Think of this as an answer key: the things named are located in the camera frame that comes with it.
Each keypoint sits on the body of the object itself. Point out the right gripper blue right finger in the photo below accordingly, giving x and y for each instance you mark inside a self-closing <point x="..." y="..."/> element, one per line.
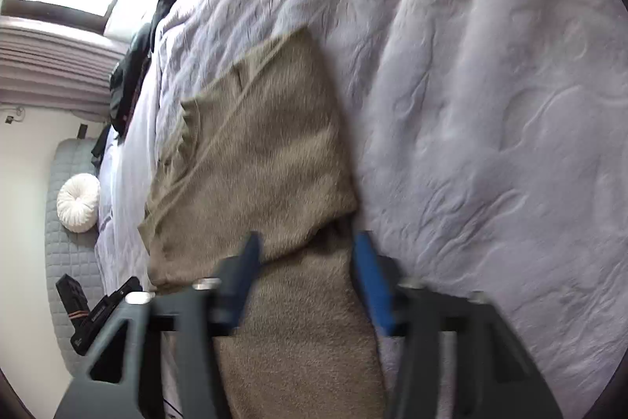
<point x="376" y="279"/>

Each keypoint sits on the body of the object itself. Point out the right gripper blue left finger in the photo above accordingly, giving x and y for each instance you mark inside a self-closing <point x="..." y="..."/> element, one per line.
<point x="237" y="274"/>

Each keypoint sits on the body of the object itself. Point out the beige knit sweater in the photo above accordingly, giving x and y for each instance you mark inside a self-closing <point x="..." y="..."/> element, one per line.
<point x="262" y="149"/>

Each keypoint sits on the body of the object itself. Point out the dark clothes pile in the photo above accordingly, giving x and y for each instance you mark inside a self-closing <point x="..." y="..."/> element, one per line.
<point x="126" y="80"/>

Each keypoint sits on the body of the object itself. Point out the grey quilted floor mat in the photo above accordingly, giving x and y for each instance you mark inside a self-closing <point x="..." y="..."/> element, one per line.
<point x="66" y="252"/>

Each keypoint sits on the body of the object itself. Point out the round white pleated cushion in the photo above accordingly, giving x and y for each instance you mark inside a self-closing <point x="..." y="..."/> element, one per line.
<point x="78" y="203"/>

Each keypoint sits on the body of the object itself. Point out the white quilted bedspread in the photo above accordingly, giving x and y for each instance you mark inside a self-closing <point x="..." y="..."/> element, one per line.
<point x="489" y="145"/>

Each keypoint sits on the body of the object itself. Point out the grey pleated curtain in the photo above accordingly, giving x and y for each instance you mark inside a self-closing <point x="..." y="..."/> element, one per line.
<point x="50" y="66"/>

